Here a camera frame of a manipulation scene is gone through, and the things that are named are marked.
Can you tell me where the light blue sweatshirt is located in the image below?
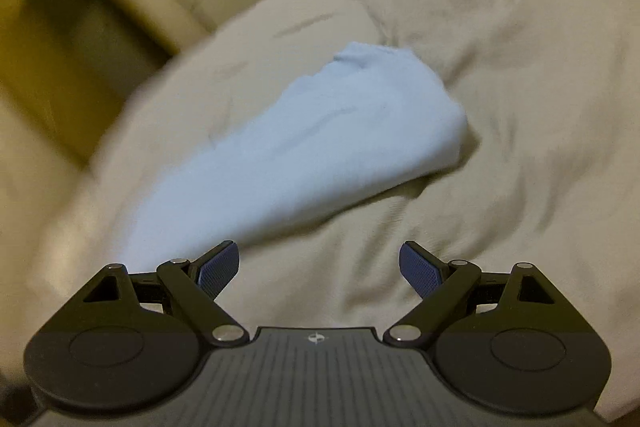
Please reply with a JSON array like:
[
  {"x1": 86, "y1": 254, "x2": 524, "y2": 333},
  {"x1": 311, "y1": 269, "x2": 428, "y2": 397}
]
[{"x1": 116, "y1": 42, "x2": 468, "y2": 271}]

